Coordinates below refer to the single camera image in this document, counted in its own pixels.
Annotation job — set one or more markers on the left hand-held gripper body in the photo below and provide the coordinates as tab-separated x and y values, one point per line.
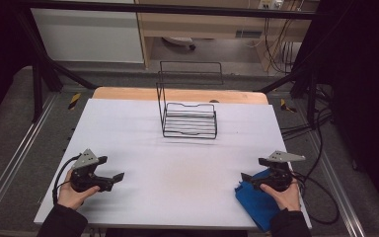
84	177

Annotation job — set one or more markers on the blue cloth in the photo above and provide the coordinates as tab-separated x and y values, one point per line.
258	204

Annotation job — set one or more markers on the office chair base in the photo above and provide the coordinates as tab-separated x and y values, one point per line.
181	41

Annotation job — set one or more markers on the white cabinet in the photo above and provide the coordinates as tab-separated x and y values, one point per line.
85	36

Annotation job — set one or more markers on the wooden desk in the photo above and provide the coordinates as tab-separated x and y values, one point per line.
210	26

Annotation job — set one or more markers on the yellow black tape marker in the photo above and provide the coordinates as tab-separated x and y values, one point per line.
287	106
74	101

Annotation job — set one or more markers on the black metal frame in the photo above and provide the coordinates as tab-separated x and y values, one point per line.
164	8

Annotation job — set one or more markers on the person's right hand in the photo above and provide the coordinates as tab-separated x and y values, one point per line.
284	197

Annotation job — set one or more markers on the black curtain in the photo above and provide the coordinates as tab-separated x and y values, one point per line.
362	82
0	49

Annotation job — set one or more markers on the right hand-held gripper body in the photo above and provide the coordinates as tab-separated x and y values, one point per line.
279	176

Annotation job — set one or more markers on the white table mat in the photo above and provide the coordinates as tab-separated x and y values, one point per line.
177	171

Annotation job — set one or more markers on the person's left hand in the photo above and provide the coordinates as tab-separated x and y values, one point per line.
72	197

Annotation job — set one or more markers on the white power strip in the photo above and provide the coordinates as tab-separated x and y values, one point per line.
269	4

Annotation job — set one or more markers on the metal floor rail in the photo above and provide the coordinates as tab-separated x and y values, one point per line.
339	184
16	154

